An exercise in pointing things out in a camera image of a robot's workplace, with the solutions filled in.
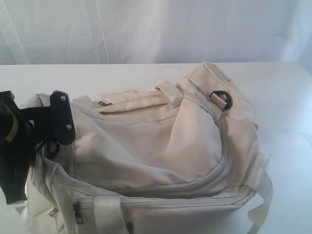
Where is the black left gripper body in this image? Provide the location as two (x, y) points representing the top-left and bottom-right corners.
(0, 91), (59, 161)

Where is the cream fabric duffel bag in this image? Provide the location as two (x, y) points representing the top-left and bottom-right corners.
(14, 62), (273, 234)

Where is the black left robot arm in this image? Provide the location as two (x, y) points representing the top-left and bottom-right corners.
(0, 91), (56, 205)

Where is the white backdrop curtain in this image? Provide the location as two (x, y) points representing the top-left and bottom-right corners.
(0, 0), (312, 64)

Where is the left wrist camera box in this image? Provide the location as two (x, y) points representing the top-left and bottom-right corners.
(49, 91), (76, 145)

